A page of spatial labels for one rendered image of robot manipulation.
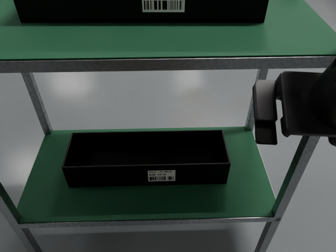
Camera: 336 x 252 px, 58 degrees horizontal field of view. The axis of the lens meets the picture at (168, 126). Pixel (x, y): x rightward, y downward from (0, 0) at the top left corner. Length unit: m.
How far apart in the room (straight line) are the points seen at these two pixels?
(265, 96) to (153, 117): 1.62
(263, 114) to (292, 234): 1.23
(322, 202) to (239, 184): 0.62
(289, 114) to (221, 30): 0.45
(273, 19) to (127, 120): 1.29
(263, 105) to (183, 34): 0.41
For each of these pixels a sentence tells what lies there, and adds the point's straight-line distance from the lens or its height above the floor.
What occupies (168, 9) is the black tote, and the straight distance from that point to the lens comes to 0.74.
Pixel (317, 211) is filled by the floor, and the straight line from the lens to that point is 1.63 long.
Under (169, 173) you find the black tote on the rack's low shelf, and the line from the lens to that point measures 1.07.
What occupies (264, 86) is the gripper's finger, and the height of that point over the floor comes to 1.07.
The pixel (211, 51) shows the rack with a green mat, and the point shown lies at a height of 0.95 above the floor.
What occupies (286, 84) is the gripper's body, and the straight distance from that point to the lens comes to 0.31.
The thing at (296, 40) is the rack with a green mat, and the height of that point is 0.95.
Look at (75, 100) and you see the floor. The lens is 2.15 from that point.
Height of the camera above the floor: 1.25
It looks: 42 degrees down
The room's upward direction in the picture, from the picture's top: straight up
